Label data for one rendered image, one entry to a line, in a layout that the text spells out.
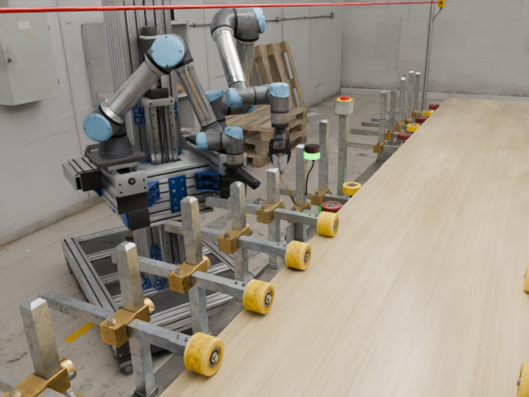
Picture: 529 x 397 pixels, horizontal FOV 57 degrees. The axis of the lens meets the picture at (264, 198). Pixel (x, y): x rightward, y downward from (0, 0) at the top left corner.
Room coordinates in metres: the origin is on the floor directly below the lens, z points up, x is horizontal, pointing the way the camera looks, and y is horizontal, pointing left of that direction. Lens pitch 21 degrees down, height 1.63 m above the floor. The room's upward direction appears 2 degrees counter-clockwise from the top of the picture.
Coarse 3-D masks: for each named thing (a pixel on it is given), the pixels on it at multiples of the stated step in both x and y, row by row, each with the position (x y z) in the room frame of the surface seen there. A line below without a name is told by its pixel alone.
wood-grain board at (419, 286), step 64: (448, 128) 3.00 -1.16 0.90; (512, 128) 2.96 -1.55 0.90; (384, 192) 1.92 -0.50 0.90; (448, 192) 1.89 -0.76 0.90; (512, 192) 1.87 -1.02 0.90; (320, 256) 1.37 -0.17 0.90; (384, 256) 1.36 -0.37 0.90; (448, 256) 1.35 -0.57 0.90; (512, 256) 1.33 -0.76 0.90; (256, 320) 1.04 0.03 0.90; (320, 320) 1.03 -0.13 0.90; (384, 320) 1.02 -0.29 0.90; (448, 320) 1.02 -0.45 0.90; (512, 320) 1.01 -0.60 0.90; (192, 384) 0.82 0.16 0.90; (256, 384) 0.81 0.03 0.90; (320, 384) 0.81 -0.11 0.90; (384, 384) 0.80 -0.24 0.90; (448, 384) 0.80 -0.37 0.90; (512, 384) 0.79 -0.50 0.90
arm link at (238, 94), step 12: (216, 12) 2.22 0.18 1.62; (228, 12) 2.20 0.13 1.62; (216, 24) 2.16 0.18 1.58; (228, 24) 2.17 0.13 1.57; (216, 36) 2.14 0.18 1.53; (228, 36) 2.13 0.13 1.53; (228, 48) 2.09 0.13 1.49; (228, 60) 2.05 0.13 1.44; (228, 72) 2.02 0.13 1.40; (240, 72) 2.01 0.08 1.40; (228, 84) 2.00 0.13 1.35; (240, 84) 1.97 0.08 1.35; (228, 96) 1.94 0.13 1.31; (240, 96) 1.94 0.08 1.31; (252, 96) 1.95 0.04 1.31
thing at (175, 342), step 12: (48, 300) 1.07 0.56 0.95; (60, 300) 1.06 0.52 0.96; (72, 300) 1.06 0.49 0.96; (72, 312) 1.03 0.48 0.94; (84, 312) 1.01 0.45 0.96; (96, 312) 1.00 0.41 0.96; (108, 312) 1.00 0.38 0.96; (96, 324) 1.00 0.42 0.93; (132, 324) 0.95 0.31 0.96; (144, 324) 0.95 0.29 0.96; (132, 336) 0.94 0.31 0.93; (144, 336) 0.92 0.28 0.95; (156, 336) 0.91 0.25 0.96; (168, 336) 0.90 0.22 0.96; (180, 336) 0.90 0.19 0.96; (168, 348) 0.89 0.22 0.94; (180, 348) 0.87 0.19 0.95
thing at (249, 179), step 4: (240, 168) 1.99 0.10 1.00; (236, 172) 1.96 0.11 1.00; (240, 172) 1.96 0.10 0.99; (244, 172) 1.97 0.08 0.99; (240, 176) 1.95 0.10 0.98; (244, 176) 1.94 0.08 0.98; (248, 176) 1.95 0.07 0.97; (252, 176) 1.96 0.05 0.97; (244, 180) 1.94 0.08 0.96; (248, 180) 1.93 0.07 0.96; (252, 180) 1.94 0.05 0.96; (256, 180) 1.94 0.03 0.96; (248, 184) 1.93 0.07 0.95; (252, 184) 1.92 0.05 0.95; (256, 184) 1.92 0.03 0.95; (252, 188) 1.92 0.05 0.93; (256, 188) 1.93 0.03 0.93
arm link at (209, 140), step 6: (198, 132) 2.00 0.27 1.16; (204, 132) 1.99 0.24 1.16; (210, 132) 1.99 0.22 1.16; (216, 132) 1.99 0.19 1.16; (222, 132) 1.99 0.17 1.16; (198, 138) 1.96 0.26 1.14; (204, 138) 1.96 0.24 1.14; (210, 138) 1.96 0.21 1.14; (216, 138) 1.96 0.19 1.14; (198, 144) 1.96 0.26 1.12; (204, 144) 1.96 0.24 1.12; (210, 144) 1.96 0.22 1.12; (216, 144) 1.96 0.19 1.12; (222, 144) 1.96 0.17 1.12
